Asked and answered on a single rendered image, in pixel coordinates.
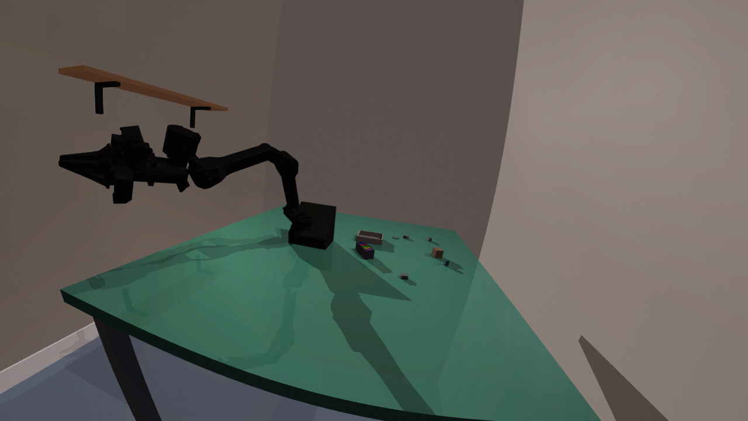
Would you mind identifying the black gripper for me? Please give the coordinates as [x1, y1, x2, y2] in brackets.
[58, 134, 162, 204]

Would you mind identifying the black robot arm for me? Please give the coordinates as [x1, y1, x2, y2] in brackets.
[120, 125, 313, 230]

